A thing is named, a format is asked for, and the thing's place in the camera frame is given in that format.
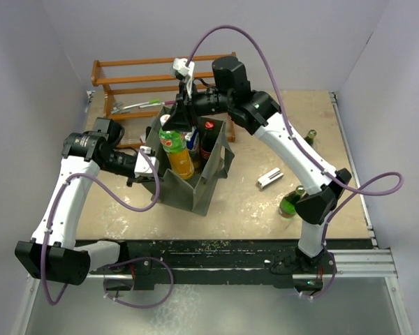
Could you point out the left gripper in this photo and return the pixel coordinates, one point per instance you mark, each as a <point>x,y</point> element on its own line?
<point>139,179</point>

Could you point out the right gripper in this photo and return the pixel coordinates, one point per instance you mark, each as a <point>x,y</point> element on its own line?
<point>181,118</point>

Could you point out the orange soda plastic bottle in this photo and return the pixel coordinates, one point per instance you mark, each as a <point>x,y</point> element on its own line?
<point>174,144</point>

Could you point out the blue juice carton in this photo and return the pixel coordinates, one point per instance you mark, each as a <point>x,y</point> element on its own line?
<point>193,146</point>

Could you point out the cola glass bottle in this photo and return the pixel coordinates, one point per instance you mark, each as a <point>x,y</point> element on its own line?
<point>207,142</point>

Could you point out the green canvas bag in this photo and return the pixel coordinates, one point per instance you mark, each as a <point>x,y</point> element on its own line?
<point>194,194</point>

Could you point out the green glass bottle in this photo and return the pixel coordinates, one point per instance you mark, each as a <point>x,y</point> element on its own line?
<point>288,202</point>
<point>310,137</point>

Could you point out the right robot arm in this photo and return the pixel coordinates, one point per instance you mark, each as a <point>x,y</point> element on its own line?
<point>261,116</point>

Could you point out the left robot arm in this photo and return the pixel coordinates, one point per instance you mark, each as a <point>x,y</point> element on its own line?
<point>52,253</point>

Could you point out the magenta capped marker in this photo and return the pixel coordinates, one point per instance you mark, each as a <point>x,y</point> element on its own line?
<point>157,104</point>

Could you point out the wooden shelf rack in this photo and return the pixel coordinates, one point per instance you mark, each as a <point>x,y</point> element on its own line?
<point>130,82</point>

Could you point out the white stapler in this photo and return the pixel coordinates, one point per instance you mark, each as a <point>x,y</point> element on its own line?
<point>269,178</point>

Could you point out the green glass bottle front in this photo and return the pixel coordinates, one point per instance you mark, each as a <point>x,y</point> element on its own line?
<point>288,202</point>

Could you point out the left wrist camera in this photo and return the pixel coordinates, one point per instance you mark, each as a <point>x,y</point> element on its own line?
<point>146,162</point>

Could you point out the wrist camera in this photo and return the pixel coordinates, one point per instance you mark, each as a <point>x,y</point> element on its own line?
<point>146,162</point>
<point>183,70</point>

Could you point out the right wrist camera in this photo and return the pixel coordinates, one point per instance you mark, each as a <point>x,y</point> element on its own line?
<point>183,70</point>

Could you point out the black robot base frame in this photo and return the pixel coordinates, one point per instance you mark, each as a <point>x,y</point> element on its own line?
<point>275,262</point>

